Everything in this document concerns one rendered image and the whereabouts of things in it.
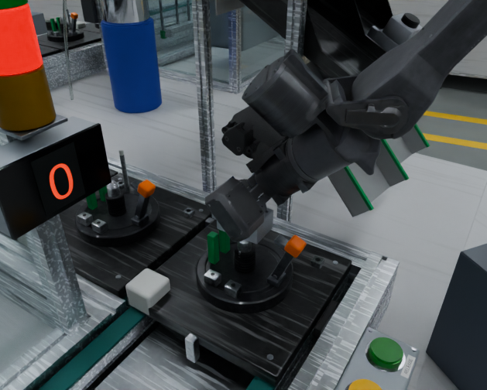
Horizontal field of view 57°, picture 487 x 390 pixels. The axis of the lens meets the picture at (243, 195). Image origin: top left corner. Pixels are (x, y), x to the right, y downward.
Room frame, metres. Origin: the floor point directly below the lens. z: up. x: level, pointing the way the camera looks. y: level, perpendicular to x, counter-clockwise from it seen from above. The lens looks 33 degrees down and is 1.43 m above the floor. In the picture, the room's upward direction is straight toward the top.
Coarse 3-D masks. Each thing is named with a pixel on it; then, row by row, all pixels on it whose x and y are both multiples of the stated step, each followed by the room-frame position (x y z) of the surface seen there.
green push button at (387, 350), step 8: (376, 344) 0.36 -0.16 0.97; (384, 344) 0.36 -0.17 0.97; (392, 344) 0.36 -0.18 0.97; (376, 352) 0.35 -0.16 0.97; (384, 352) 0.35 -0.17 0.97; (392, 352) 0.35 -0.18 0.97; (400, 352) 0.35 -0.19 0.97; (376, 360) 0.34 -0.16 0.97; (384, 360) 0.34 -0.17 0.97; (392, 360) 0.34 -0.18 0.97; (400, 360) 0.34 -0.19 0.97
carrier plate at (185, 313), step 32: (192, 256) 0.53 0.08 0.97; (320, 256) 0.53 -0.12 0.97; (192, 288) 0.46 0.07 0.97; (320, 288) 0.46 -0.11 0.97; (160, 320) 0.41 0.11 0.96; (192, 320) 0.40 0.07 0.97; (224, 320) 0.40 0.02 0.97; (256, 320) 0.40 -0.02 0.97; (288, 320) 0.40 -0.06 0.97; (224, 352) 0.36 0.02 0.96; (256, 352) 0.35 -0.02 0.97; (288, 352) 0.35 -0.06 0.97
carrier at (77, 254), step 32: (96, 192) 0.71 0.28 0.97; (128, 192) 0.68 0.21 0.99; (160, 192) 0.71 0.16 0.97; (64, 224) 0.61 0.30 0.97; (96, 224) 0.56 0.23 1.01; (128, 224) 0.58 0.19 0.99; (160, 224) 0.61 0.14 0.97; (192, 224) 0.61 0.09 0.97; (96, 256) 0.53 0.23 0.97; (128, 256) 0.53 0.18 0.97; (160, 256) 0.53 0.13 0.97
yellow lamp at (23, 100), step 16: (0, 80) 0.36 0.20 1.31; (16, 80) 0.36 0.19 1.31; (32, 80) 0.37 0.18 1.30; (0, 96) 0.36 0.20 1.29; (16, 96) 0.36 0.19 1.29; (32, 96) 0.37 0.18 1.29; (48, 96) 0.38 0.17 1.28; (0, 112) 0.36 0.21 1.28; (16, 112) 0.36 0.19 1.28; (32, 112) 0.37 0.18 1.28; (48, 112) 0.38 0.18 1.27; (16, 128) 0.36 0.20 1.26; (32, 128) 0.36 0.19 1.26
